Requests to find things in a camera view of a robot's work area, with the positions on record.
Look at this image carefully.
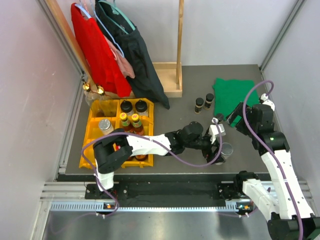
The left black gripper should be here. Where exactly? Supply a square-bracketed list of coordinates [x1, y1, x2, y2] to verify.
[184, 131, 225, 164]

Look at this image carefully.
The grey lid salt jar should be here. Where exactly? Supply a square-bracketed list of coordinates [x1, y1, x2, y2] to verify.
[215, 142, 234, 165]

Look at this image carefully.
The small dark cap bottle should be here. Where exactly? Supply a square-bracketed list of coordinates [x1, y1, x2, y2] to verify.
[194, 97, 204, 114]
[215, 113, 224, 123]

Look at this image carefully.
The red lid sauce jar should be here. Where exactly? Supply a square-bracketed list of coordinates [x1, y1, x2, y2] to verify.
[135, 155, 148, 161]

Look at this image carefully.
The sauce bottle yellow cap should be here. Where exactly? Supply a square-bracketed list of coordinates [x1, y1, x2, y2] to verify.
[131, 113, 145, 136]
[119, 112, 134, 133]

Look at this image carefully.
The black lid spice shaker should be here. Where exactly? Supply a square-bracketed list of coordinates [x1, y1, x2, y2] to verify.
[135, 99, 149, 117]
[120, 100, 134, 116]

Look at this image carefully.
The sauce bottle yellow cap front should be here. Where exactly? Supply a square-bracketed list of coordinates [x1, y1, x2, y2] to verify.
[119, 112, 134, 133]

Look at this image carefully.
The grey lid white shaker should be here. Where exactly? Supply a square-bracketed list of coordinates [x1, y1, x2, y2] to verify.
[98, 118, 114, 135]

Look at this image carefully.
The glass oil bottle gold spout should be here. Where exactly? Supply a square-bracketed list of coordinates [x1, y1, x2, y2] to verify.
[82, 80, 97, 107]

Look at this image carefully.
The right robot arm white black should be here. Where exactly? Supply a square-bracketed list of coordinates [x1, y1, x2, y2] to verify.
[226, 94, 320, 240]

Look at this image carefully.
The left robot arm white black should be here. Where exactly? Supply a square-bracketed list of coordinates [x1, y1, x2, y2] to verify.
[93, 121, 226, 199]

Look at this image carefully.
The green cloth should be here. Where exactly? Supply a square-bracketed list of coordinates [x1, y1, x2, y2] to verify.
[212, 78, 255, 120]

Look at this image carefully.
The small black cap bottle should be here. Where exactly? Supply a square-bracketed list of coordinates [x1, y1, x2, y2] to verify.
[204, 93, 215, 110]

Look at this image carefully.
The yellow plastic bin organizer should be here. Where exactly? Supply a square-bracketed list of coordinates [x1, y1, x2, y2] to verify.
[83, 98, 154, 169]

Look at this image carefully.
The wooden clothes rack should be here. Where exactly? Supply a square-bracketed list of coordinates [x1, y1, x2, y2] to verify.
[44, 0, 184, 98]

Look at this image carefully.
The black garment on hanger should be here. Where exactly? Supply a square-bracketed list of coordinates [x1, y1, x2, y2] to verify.
[95, 0, 170, 109]

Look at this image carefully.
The pink garment on hanger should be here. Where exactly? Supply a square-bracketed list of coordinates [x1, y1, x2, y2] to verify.
[104, 36, 135, 79]

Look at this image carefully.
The red shirt on hanger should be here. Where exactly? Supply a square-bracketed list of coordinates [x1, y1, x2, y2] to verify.
[70, 3, 132, 98]

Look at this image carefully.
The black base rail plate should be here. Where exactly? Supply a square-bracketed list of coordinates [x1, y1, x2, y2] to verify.
[84, 173, 249, 208]

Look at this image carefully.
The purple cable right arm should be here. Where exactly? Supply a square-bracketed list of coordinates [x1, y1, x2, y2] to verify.
[242, 79, 305, 240]

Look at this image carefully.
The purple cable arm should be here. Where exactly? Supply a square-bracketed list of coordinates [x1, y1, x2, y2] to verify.
[80, 119, 224, 217]
[242, 79, 305, 240]

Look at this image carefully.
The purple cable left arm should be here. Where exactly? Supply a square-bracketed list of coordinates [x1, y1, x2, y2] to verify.
[80, 119, 224, 217]

